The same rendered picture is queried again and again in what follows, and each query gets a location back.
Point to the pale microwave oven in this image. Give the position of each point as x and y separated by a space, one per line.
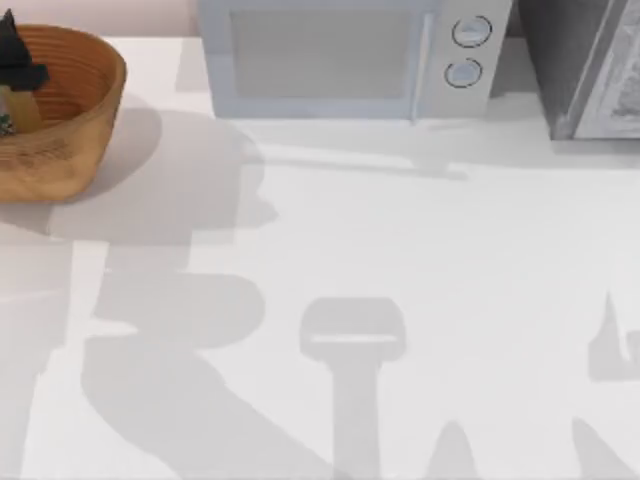
470 105

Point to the microwave oven door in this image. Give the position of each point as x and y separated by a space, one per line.
320 55

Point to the wooden basket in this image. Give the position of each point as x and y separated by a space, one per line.
85 125

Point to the microwave knob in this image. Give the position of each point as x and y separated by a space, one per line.
472 31
463 73

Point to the yellow bottle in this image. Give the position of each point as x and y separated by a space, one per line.
22 112

